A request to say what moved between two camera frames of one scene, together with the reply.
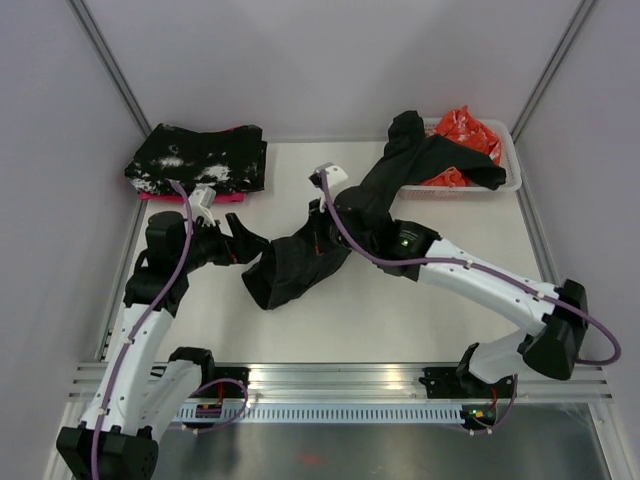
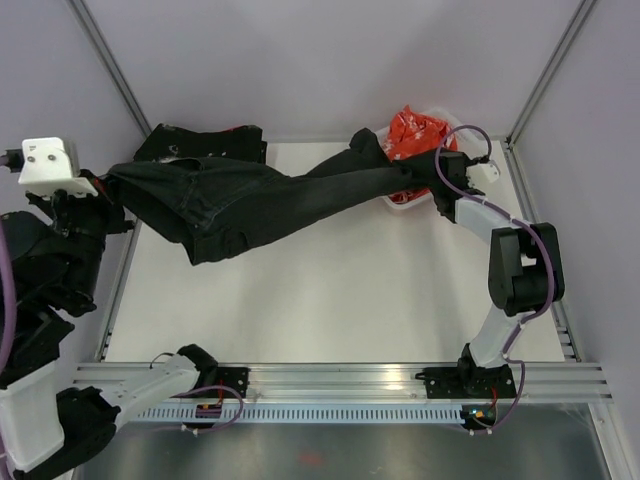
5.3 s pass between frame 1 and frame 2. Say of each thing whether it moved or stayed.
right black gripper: moved
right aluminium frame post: stayed
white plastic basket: moved
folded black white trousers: stayed
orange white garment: moved
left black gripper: moved
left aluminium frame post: stayed
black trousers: moved
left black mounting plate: stayed
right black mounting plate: stayed
